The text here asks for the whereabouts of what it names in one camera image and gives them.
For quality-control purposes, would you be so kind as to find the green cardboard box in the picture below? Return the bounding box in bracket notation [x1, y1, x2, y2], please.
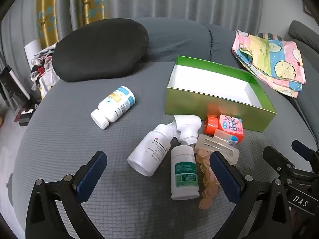
[164, 55, 277, 132]

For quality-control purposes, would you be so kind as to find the white bottle blue label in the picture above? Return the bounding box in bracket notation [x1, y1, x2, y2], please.
[90, 86, 136, 130]

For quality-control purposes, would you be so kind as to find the orange bottle pink label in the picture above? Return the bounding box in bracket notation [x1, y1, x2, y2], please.
[204, 114, 245, 145]

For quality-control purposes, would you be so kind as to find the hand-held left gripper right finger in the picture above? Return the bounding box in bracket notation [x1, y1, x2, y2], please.
[209, 151, 292, 239]

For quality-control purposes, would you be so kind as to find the colourful printed cloth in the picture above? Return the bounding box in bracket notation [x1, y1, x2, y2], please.
[231, 30, 306, 99]

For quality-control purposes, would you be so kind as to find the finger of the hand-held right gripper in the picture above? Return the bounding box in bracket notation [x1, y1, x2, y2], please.
[291, 141, 319, 174]
[263, 146, 299, 187]

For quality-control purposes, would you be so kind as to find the beige wooden block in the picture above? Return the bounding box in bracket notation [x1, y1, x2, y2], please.
[195, 129, 240, 165]

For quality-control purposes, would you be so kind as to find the black cushion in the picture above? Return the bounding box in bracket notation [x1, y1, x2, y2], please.
[52, 18, 150, 82]

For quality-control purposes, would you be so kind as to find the pile of clothes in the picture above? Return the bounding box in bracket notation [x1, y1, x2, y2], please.
[30, 42, 60, 100]

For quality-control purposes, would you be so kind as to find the grey curtain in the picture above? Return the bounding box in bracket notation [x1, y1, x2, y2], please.
[0, 0, 265, 110]

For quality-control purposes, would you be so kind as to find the white spray bottle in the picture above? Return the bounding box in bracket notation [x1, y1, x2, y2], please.
[127, 115, 202, 177]

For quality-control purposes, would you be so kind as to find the dark red and black box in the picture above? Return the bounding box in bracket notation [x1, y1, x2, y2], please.
[15, 100, 38, 127]

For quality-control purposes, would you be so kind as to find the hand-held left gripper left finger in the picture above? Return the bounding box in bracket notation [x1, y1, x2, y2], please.
[26, 151, 108, 239]

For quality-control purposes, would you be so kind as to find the white paper sheet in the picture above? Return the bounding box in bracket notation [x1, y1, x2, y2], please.
[24, 39, 43, 63]

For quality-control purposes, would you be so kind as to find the white bottle green label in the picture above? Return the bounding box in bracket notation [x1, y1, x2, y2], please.
[171, 145, 200, 201]

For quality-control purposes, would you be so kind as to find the grey sofa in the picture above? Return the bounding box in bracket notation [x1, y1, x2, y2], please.
[7, 17, 319, 239]

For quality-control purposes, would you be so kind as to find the black stand with white stick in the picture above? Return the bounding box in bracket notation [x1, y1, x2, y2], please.
[0, 65, 32, 105]

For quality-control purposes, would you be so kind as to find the gold patterned curtain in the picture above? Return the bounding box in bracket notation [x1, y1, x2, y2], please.
[36, 0, 105, 48]

